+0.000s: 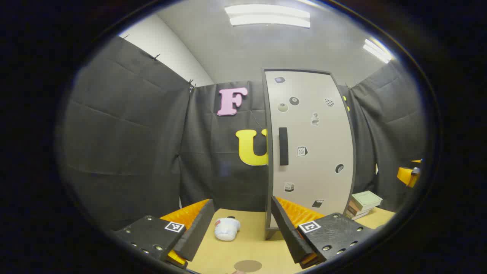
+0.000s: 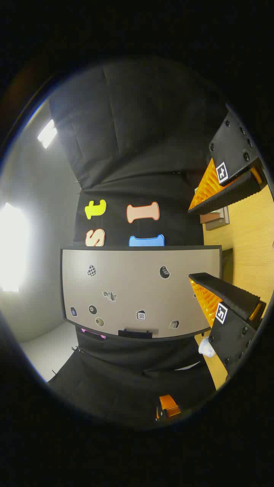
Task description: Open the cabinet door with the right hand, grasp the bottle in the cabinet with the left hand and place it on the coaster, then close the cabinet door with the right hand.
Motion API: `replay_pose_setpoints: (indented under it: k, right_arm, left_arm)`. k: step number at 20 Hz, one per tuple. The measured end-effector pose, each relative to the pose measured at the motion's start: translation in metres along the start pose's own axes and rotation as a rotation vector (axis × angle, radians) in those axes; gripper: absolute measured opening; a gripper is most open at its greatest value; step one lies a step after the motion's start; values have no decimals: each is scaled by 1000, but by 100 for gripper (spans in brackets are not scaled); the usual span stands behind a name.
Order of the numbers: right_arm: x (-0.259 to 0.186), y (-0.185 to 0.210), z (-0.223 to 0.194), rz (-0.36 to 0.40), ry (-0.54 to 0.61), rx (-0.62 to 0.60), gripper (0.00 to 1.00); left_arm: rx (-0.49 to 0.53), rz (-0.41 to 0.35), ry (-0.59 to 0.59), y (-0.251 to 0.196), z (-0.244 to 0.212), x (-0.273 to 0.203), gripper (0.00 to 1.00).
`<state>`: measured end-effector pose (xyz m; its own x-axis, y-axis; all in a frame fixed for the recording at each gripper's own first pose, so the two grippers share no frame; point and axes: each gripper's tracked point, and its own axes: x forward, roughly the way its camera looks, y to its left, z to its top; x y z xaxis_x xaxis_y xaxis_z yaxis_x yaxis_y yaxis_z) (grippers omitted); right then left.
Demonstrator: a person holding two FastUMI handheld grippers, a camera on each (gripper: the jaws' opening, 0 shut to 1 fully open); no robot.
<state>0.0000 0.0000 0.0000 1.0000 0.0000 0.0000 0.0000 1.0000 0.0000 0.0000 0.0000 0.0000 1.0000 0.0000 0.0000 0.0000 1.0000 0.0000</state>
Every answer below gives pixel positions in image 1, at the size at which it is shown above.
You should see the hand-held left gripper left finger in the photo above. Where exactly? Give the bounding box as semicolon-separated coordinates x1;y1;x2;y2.
114;199;215;270

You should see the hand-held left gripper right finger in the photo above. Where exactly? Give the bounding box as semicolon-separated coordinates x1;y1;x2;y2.
271;196;375;269

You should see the black door handle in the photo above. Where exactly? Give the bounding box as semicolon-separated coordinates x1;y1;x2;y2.
279;127;289;166

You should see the light grey cabinet door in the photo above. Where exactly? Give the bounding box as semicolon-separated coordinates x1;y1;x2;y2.
265;70;355;229

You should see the dark grey cabinet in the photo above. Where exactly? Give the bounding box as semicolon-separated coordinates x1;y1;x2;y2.
261;68;357;241

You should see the white plush toy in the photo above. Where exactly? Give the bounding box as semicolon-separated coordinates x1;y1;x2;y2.
214;217;241;241

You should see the pale green notebook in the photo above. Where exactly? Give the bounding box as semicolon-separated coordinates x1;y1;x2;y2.
351;190;383;211

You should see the brown book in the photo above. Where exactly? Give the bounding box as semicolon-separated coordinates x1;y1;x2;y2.
344;202;375;220

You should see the black backdrop cloth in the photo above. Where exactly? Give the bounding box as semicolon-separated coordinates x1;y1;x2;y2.
57;36;427;229

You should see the ceiling light panel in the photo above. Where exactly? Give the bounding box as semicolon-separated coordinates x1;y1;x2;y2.
224;4;310;28
363;38;392;63

